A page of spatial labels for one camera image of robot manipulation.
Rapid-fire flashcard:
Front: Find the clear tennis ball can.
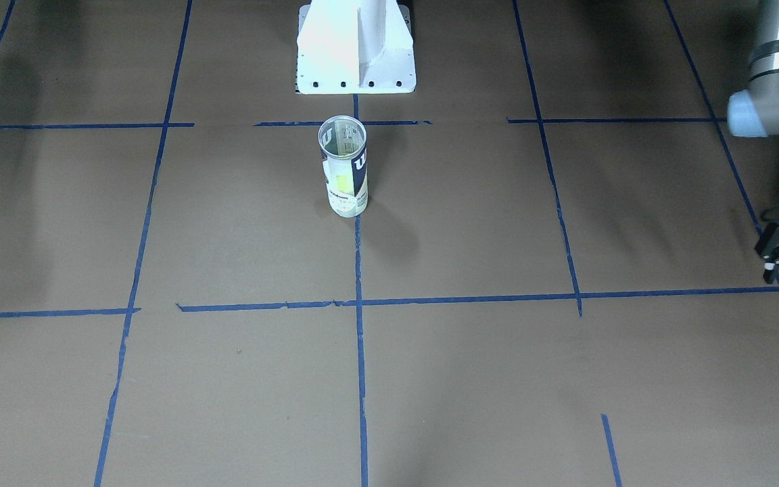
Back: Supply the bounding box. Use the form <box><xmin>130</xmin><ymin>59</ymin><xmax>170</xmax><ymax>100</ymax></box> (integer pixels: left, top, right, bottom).
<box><xmin>316</xmin><ymin>115</ymin><xmax>369</xmax><ymax>218</ymax></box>

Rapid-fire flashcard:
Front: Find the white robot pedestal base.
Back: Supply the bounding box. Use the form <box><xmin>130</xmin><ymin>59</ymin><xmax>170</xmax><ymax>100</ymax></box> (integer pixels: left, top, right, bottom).
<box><xmin>295</xmin><ymin>1</ymin><xmax>417</xmax><ymax>95</ymax></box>

